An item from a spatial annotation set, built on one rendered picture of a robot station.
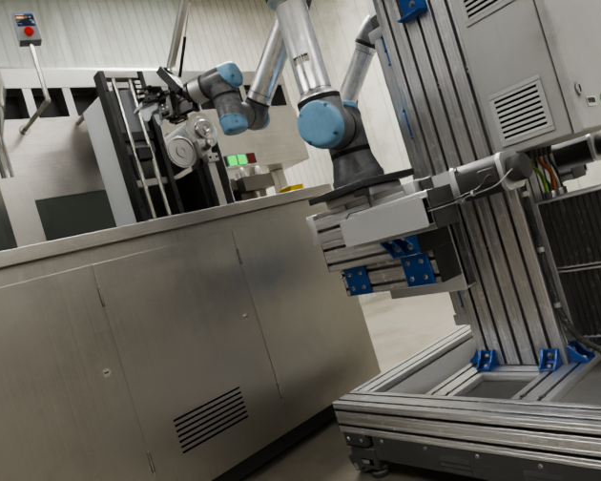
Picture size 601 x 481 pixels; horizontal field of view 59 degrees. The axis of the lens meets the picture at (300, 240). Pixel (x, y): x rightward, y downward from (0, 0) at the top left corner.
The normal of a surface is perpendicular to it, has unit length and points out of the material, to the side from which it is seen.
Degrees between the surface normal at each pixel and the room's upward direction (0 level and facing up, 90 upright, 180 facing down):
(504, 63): 90
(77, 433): 90
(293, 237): 90
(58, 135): 90
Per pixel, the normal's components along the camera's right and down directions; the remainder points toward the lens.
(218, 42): 0.61, -0.18
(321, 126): -0.36, 0.25
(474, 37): -0.74, 0.22
